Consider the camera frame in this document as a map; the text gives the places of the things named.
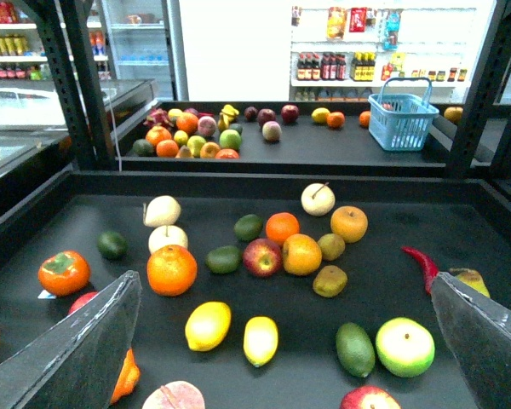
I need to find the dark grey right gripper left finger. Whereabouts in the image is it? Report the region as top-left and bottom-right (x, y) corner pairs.
(0, 270), (141, 408)

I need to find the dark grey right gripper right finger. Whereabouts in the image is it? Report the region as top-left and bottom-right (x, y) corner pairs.
(431, 272), (511, 408)

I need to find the large yellow lemon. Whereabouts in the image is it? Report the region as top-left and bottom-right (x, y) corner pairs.
(185, 301), (232, 352)

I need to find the small yellow lemon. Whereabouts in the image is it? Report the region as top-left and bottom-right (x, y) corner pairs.
(243, 316), (278, 367)

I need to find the black front shelf tray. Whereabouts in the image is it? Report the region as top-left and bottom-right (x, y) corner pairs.
(0, 172), (511, 408)

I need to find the black shelf tray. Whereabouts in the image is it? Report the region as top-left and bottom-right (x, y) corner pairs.
(0, 172), (511, 408)
(119, 102), (456, 177)

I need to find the far yellow lemon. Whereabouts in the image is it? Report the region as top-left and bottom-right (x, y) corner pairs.
(311, 107), (330, 124)

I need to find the black far shelf tray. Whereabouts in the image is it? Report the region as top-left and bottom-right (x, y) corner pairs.
(119, 102), (456, 177)

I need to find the orange bell pepper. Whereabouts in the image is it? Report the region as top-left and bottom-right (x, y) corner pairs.
(110, 348), (141, 405)

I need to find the red fruit behind finger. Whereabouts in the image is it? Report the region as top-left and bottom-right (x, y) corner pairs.
(67, 291), (98, 315)

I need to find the yellow green pear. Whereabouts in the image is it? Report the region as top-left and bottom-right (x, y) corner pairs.
(449, 268), (491, 297)

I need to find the green apple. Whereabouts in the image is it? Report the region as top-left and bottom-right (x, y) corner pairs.
(375, 317), (435, 378)
(219, 130), (242, 151)

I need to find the orange persimmon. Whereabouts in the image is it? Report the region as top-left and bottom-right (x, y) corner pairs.
(37, 251), (91, 297)

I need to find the red chili pepper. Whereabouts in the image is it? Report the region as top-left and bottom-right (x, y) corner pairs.
(401, 246), (439, 295)

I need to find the pink peach front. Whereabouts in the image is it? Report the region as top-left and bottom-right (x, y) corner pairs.
(141, 381), (205, 409)

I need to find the pink peach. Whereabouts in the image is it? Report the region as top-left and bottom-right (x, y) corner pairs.
(261, 121), (282, 143)
(141, 381), (205, 409)

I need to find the dark green avocado left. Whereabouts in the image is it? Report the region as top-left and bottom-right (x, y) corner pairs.
(97, 231), (128, 260)

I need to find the large orange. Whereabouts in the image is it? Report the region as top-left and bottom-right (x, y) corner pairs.
(146, 245), (198, 297)

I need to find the red apple front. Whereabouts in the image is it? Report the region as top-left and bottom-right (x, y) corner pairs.
(340, 385), (401, 409)

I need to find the green avocado front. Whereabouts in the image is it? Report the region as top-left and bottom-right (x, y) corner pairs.
(336, 322), (376, 378)

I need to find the white pear lower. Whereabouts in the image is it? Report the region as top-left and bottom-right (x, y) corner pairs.
(148, 225), (188, 254)

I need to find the brown kiwi lower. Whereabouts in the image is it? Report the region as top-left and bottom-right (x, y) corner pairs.
(313, 265), (348, 298)

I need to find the brown kiwi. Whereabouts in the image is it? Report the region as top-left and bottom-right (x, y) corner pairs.
(317, 233), (346, 262)
(313, 265), (348, 298)

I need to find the white pear upper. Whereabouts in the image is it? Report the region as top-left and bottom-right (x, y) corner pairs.
(143, 195), (181, 228)

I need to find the green lime lower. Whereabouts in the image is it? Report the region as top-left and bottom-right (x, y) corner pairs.
(205, 245), (242, 274)

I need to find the green lime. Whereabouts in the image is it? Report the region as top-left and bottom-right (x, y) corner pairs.
(233, 214), (263, 242)
(205, 245), (242, 274)

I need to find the brown kiwi upper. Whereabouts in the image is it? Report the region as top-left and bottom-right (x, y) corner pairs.
(317, 233), (346, 262)

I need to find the orange yellow apple right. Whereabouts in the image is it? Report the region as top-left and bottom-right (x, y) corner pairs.
(330, 205), (368, 244)

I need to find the orange yellow fruit centre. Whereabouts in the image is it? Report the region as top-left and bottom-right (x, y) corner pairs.
(282, 233), (323, 276)

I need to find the red yellow apple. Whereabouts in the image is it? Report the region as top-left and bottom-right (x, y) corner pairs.
(243, 238), (283, 278)

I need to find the green lime upper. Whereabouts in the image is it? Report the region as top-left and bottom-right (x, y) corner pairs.
(233, 214), (263, 242)

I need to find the white pear with stem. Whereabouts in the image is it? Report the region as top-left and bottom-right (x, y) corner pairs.
(301, 183), (336, 216)

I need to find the small blue basket far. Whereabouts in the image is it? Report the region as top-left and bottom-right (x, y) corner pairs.
(368, 77), (439, 152)

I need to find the small orange mandarin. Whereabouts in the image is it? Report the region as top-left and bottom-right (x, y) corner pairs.
(265, 212), (301, 247)

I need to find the glass top freezer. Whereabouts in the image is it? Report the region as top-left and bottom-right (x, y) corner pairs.
(0, 79), (158, 178)

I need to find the pink dragon fruit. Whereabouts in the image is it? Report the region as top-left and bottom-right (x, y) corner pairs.
(144, 108), (174, 130)

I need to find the far green apple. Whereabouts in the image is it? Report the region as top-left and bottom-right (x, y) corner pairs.
(219, 130), (242, 151)

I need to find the far orange mandarin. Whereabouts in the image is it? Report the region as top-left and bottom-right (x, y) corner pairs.
(326, 112), (346, 130)

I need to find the yellow banana bunch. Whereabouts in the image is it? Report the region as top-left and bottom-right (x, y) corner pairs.
(217, 104), (239, 132)

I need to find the far pink peach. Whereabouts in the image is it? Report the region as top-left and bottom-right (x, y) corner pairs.
(261, 121), (282, 143)

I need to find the far dark red apple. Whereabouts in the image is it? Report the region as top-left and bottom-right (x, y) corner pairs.
(280, 104), (300, 124)

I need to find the black shelf post right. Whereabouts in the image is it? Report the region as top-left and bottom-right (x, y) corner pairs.
(445, 1), (511, 179)

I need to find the black shelf post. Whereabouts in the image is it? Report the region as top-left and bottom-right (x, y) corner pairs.
(445, 1), (511, 179)
(16, 1), (115, 170)

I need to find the black shelf post left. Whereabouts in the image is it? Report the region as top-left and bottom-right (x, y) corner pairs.
(16, 1), (115, 170)

